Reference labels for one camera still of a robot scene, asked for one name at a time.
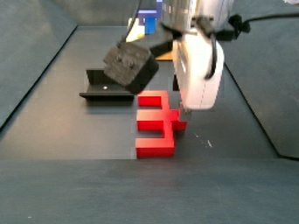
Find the red E-shaped block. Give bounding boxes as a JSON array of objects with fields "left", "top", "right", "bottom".
[{"left": 134, "top": 90, "right": 187, "bottom": 158}]

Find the dark blue bar block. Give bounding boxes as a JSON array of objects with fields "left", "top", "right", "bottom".
[{"left": 144, "top": 17, "right": 156, "bottom": 35}]

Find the black angle bracket stand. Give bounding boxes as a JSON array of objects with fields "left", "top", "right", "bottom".
[{"left": 78, "top": 69, "right": 134, "bottom": 101}]

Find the yellow base board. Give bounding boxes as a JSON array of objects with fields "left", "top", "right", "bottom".
[{"left": 125, "top": 19, "right": 173, "bottom": 60}]

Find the purple cross block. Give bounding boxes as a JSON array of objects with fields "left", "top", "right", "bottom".
[{"left": 137, "top": 0, "right": 162, "bottom": 25}]

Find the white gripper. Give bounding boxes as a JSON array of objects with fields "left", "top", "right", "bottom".
[{"left": 162, "top": 0, "right": 233, "bottom": 110}]

